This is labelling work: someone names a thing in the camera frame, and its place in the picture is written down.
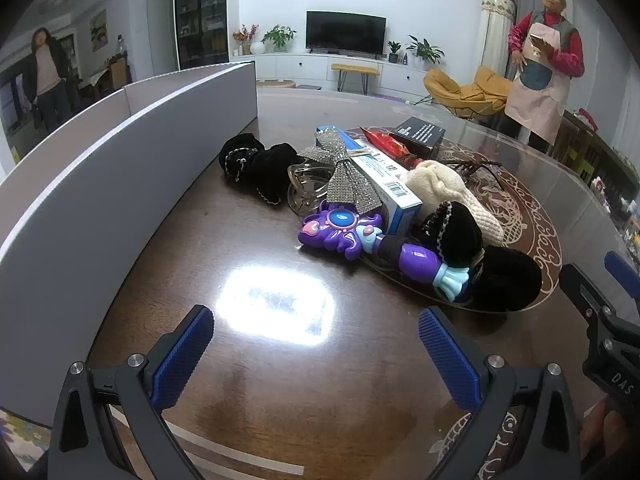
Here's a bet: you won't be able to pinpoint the yellow lounge chair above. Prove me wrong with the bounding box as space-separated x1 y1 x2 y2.
423 64 514 122

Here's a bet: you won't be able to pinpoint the rimless eyeglasses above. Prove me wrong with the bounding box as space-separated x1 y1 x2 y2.
439 156 502 182

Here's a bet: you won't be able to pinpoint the large leafy potted plant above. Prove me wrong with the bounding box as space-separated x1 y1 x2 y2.
405 34 445 69

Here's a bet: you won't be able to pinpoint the cream knitted hair scrunchie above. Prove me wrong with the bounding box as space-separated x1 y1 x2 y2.
404 159 507 247

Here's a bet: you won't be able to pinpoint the black television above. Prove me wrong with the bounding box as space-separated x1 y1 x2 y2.
306 10 387 57

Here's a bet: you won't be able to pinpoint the floral seat cushion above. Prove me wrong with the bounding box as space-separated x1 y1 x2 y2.
0 406 52 472

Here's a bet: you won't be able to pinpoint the dark glass bookcase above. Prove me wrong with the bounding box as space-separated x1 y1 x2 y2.
173 0 242 71

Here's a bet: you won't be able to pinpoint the blue and white carton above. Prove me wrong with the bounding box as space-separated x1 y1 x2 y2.
315 124 424 237

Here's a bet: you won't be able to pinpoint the vase of red flowers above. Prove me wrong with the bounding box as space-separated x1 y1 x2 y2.
232 23 266 56

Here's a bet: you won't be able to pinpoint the person's right hand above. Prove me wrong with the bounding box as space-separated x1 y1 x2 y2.
580 399 640 467

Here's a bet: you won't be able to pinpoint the black velvet hair bow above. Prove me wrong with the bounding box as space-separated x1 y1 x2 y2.
218 132 302 207

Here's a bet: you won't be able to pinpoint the wall painting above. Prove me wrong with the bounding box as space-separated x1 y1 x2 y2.
89 8 110 52

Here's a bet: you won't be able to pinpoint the yellow topped bench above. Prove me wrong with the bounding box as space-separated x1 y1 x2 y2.
330 63 381 96

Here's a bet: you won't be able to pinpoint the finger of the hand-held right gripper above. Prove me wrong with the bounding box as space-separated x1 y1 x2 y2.
559 262 640 361
604 250 640 306

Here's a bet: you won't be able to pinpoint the white television cabinet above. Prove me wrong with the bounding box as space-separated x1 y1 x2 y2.
256 52 437 102

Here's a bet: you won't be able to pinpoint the brown wooden desktop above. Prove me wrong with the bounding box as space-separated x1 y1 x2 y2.
82 85 640 480

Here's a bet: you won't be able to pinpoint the black trimmed hair bow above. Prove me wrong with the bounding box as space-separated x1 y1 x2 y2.
416 200 485 267

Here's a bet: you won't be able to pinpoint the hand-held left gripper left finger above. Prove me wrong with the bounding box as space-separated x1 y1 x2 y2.
47 304 216 480

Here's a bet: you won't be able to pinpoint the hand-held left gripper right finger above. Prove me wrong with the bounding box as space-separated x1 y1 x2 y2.
418 306 583 480

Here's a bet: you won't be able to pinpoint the rhinestone bow hair clip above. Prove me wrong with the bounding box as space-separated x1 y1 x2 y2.
297 129 384 217

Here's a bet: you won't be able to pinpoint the purple toy wand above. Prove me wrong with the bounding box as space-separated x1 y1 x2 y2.
297 199 474 306

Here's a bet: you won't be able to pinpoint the grey divider board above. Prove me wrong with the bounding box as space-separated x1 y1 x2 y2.
0 60 258 428

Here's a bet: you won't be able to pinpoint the red snack packet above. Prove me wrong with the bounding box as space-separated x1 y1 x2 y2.
361 127 417 162

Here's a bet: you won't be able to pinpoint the green potted plant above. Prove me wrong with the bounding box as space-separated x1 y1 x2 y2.
261 24 298 54

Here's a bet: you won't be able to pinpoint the covered standing air conditioner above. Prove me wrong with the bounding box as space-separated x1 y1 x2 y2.
479 0 517 82

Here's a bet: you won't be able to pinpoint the black rectangular box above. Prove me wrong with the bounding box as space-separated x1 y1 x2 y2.
391 116 447 159

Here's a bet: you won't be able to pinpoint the clear plastic hair clip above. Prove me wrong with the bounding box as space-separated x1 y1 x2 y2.
287 162 332 217

